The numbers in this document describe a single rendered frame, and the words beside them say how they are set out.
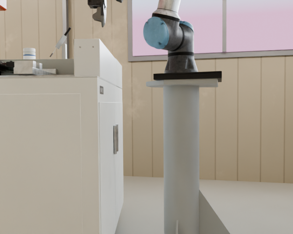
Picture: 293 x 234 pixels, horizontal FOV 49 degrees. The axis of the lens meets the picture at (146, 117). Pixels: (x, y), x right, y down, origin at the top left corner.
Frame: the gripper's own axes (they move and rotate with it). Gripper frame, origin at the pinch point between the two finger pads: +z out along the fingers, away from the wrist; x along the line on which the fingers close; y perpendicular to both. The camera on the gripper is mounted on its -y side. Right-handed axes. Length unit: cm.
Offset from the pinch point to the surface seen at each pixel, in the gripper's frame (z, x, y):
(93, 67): 24.9, 40.1, -1.8
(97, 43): 16.4, 40.1, -3.4
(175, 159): 62, 20, -33
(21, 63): 21.0, 21.8, 32.0
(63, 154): 56, 46, 8
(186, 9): -49, -146, -56
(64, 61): 15.6, -14.9, 23.6
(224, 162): 94, -140, -90
